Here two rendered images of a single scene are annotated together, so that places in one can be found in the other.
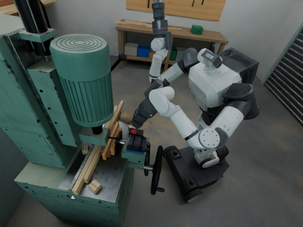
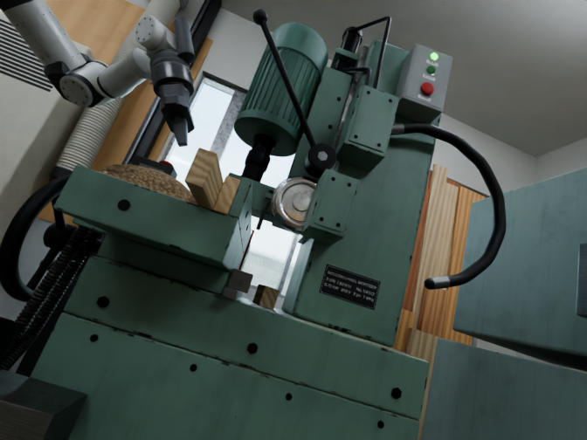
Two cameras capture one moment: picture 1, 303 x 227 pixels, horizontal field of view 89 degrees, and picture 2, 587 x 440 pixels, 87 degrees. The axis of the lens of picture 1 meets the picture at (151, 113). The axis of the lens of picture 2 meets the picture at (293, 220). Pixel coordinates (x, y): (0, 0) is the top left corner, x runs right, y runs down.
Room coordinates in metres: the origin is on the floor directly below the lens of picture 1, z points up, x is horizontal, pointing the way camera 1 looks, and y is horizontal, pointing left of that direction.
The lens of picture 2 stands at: (1.22, 0.31, 0.82)
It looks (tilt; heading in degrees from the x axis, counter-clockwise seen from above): 15 degrees up; 174
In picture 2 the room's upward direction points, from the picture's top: 18 degrees clockwise
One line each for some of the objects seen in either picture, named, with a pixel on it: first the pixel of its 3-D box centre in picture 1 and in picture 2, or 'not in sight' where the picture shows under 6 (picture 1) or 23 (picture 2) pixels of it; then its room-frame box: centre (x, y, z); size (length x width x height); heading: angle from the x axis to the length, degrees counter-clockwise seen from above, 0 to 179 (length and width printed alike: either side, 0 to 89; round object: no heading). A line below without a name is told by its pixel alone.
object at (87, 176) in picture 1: (108, 132); (224, 229); (0.60, 0.25, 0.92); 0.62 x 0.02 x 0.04; 177
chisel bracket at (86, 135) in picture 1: (95, 135); (251, 201); (0.49, 0.28, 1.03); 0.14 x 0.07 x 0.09; 87
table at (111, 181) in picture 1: (121, 149); (170, 241); (0.53, 0.15, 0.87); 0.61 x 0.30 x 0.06; 177
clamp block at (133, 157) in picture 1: (135, 147); not in sight; (0.52, 0.06, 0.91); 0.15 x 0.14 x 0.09; 177
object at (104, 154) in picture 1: (111, 139); not in sight; (0.55, 0.22, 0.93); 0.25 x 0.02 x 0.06; 177
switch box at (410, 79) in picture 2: not in sight; (422, 85); (0.64, 0.57, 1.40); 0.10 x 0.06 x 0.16; 87
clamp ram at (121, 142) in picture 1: (123, 142); not in sight; (0.53, 0.13, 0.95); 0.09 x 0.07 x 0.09; 177
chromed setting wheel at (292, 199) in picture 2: not in sight; (300, 203); (0.62, 0.38, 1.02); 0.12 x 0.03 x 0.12; 87
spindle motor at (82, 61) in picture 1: (88, 84); (283, 92); (0.48, 0.26, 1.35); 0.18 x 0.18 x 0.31
